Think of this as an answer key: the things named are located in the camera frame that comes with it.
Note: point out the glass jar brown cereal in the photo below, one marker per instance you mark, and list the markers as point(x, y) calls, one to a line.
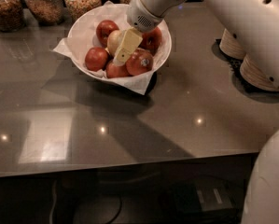
point(11, 15)
point(46, 12)

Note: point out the red apple back right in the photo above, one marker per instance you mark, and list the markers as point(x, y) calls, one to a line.
point(152, 40)

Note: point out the red apple back left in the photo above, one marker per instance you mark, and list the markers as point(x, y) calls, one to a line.
point(104, 29)

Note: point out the glass jar brown cereal left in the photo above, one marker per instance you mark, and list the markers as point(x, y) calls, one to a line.
point(11, 15)

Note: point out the white bowl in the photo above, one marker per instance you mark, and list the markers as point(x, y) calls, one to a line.
point(83, 31)

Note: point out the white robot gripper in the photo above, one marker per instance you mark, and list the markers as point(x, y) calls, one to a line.
point(141, 15)

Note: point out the black rubber mat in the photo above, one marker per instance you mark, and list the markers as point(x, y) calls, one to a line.
point(239, 82)

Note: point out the tall stack paper bowls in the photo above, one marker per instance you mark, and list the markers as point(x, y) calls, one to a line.
point(230, 46)

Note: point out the white paper liner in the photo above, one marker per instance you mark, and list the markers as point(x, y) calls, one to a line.
point(136, 81)

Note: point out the red apple front left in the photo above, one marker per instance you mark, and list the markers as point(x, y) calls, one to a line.
point(96, 58)

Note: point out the red apple with sticker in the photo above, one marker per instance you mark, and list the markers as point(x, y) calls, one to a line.
point(140, 62)

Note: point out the red apple front middle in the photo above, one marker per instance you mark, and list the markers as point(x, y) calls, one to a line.
point(113, 71)

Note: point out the black box under table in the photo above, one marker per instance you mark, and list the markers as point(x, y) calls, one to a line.
point(201, 197)

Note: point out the yellow-green apple centre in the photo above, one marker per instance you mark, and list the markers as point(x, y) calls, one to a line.
point(113, 41)

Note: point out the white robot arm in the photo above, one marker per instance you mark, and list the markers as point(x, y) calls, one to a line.
point(255, 24)

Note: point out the front stack paper bowls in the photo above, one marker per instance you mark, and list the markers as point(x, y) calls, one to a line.
point(254, 76)

